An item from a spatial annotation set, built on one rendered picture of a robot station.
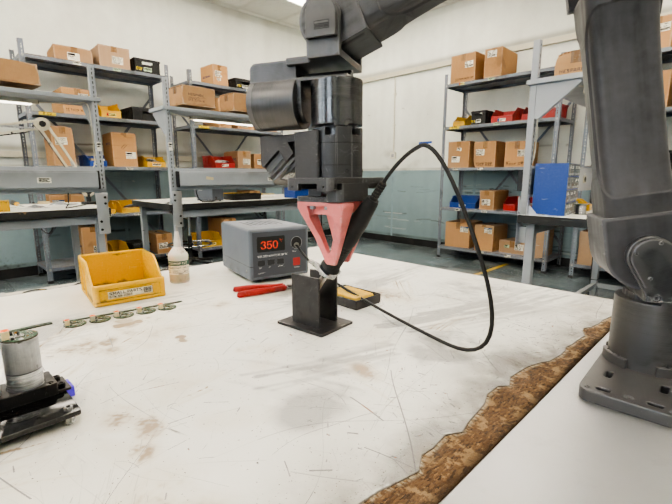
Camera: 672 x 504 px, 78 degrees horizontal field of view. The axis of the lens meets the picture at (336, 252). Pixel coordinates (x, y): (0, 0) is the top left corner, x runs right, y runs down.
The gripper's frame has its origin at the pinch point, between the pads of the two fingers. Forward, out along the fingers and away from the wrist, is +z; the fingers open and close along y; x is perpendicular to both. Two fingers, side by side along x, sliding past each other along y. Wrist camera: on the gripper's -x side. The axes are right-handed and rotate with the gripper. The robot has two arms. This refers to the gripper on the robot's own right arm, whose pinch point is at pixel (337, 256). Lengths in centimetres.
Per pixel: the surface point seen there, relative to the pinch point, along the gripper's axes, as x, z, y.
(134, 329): -19.7, 9.0, 15.5
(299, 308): -4.8, 6.9, 1.8
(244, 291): -20.2, 8.1, -1.9
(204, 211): -222, 14, -129
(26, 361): -7.7, 4.7, 29.2
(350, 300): -3.9, 8.0, -7.6
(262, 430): 8.1, 9.3, 19.2
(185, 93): -221, -63, -119
